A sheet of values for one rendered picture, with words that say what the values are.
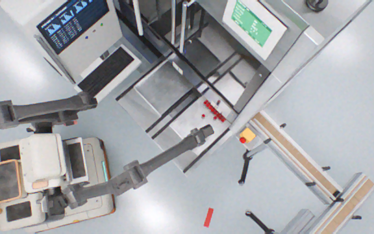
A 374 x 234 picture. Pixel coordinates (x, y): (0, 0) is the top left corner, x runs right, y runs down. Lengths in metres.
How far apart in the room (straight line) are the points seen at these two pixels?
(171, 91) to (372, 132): 2.07
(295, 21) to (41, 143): 1.21
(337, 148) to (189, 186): 1.40
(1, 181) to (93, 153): 0.77
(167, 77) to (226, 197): 1.27
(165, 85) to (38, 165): 0.95
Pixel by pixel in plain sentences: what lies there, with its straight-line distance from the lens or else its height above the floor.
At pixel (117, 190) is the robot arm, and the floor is 1.51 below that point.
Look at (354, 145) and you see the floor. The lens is 3.39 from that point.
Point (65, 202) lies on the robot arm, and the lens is 1.72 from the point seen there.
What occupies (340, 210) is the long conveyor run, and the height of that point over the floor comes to 0.93.
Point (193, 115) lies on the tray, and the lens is 2.10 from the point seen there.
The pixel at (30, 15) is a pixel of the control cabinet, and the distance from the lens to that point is 1.71.
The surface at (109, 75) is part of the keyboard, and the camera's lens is 2.28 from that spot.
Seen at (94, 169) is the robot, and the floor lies 0.28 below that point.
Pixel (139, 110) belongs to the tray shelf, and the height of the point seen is 0.88.
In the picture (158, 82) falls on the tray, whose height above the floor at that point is 0.88.
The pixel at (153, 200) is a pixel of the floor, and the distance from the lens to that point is 2.91.
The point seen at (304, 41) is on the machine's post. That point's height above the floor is 2.07.
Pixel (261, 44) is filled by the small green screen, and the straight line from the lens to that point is 1.15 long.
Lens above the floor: 2.91
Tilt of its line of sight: 75 degrees down
